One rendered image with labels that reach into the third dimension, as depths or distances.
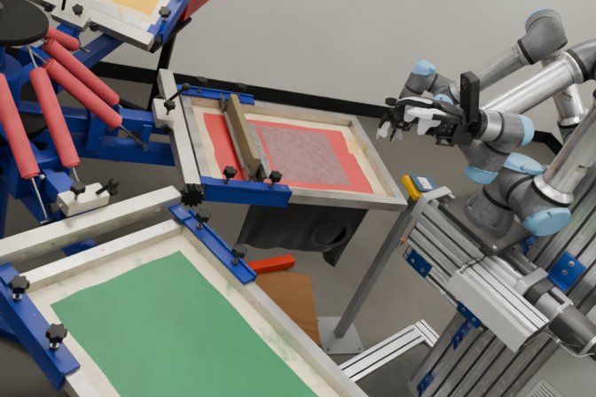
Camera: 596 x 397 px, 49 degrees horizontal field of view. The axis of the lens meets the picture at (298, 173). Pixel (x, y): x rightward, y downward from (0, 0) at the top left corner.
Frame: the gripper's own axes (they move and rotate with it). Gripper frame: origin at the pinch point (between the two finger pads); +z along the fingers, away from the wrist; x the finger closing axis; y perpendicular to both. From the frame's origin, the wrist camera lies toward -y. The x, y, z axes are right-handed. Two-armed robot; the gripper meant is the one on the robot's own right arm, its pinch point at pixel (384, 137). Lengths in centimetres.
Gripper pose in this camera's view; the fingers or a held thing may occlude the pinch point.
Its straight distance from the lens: 260.0
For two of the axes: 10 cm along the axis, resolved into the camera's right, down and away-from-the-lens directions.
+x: 9.0, 1.0, 4.3
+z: -3.4, 7.7, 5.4
